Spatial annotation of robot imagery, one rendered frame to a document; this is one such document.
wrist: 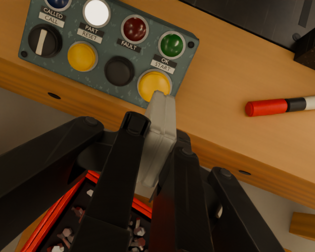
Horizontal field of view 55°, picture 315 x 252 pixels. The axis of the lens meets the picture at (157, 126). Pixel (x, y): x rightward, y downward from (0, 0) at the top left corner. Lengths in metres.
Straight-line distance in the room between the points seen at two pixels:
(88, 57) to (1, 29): 0.10
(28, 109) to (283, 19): 1.02
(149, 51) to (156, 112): 0.13
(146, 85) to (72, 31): 0.08
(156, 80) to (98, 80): 0.06
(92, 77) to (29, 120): 0.96
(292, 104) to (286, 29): 0.10
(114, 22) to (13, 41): 0.11
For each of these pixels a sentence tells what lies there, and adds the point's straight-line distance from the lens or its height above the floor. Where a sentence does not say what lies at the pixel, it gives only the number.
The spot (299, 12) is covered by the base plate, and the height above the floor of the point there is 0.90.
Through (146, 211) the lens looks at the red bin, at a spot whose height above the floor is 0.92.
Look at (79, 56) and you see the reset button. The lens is 0.28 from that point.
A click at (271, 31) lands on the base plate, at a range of 0.39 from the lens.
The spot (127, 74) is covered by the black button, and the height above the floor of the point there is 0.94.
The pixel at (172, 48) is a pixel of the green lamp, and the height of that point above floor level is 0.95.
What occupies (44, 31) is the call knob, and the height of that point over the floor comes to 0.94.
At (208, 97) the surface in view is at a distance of 0.33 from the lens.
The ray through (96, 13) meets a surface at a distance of 0.28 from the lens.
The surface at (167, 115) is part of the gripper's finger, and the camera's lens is 0.16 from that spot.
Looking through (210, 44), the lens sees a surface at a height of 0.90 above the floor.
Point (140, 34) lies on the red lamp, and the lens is 0.28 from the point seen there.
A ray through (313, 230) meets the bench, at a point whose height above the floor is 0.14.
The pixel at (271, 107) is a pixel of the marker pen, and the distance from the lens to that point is 0.34.
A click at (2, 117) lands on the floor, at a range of 1.27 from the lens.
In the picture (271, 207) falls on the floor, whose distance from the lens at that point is 1.40.
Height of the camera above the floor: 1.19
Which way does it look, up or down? 75 degrees down
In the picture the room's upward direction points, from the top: 46 degrees clockwise
